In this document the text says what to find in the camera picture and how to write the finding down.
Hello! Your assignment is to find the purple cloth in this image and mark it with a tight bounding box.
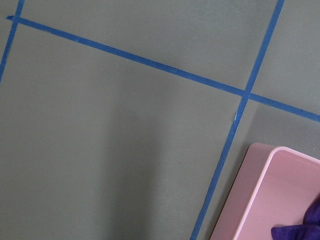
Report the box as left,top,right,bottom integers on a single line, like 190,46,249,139
271,201,320,240

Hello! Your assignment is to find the pink plastic bin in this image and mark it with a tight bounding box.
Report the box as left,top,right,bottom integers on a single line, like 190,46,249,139
210,143,320,240

